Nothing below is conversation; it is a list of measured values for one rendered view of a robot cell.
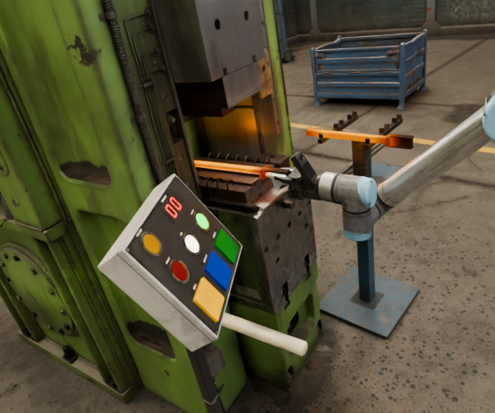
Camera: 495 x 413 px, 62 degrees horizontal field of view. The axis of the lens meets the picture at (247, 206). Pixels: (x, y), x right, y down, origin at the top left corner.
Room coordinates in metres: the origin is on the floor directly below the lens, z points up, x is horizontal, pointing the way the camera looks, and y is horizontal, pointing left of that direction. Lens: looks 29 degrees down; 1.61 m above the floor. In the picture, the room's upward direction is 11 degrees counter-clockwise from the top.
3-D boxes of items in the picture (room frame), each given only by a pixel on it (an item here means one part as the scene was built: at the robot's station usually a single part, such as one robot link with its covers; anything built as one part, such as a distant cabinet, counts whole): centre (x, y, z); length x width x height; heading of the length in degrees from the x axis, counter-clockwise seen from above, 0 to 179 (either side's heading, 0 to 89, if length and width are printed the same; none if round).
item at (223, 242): (0.91, 0.08, 1.01); 0.07 x 0.05 x 0.07; 166
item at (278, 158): (1.51, -0.13, 0.95); 0.12 x 0.08 x 0.06; 51
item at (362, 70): (5.21, -1.81, 0.36); 1.20 x 0.80 x 0.72; 46
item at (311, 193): (1.24, -0.21, 0.97); 0.12 x 0.08 x 0.09; 51
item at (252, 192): (1.46, 0.10, 0.96); 0.42 x 0.20 x 0.09; 51
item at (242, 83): (1.46, 0.10, 1.32); 0.42 x 0.20 x 0.10; 51
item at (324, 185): (1.19, -0.28, 0.97); 0.10 x 0.05 x 0.09; 141
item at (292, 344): (1.00, 0.08, 0.62); 0.44 x 0.05 x 0.05; 51
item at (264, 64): (1.66, -0.16, 1.27); 0.09 x 0.02 x 0.17; 141
